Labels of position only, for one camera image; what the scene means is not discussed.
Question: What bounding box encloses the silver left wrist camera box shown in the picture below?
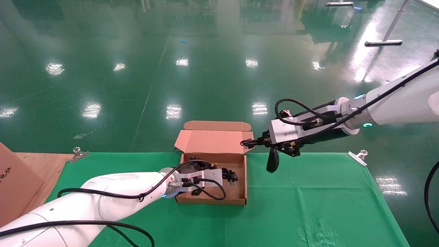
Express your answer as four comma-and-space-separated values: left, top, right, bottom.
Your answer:
181, 168, 223, 188

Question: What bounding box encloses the silver metal binder clip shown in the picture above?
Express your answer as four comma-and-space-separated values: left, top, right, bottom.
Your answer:
348, 150, 368, 167
68, 147, 90, 164

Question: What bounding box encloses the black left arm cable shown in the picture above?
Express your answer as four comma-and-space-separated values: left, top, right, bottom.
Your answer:
0, 158, 227, 247

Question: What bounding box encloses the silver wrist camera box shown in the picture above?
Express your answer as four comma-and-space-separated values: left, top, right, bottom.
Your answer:
268, 119, 299, 145
181, 168, 223, 188

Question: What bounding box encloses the green table cloth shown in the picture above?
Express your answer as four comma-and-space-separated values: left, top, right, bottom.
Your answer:
45, 152, 411, 247

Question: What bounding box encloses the grey table leg with foot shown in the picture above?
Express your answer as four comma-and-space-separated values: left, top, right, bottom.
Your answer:
365, 0, 410, 47

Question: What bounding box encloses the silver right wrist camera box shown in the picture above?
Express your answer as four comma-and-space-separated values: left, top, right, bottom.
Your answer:
268, 119, 299, 145

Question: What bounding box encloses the open brown cardboard box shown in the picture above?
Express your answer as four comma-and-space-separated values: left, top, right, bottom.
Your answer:
174, 120, 256, 206

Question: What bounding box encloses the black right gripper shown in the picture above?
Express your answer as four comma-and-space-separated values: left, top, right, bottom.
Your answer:
252, 128, 343, 158

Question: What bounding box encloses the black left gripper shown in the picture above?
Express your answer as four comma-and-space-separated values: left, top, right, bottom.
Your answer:
178, 158, 234, 182

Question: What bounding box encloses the brown carton with red print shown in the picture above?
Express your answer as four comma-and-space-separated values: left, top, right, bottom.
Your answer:
0, 142, 46, 227

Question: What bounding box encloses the black wired computer mouse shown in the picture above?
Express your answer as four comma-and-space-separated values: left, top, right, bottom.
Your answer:
241, 138, 280, 173

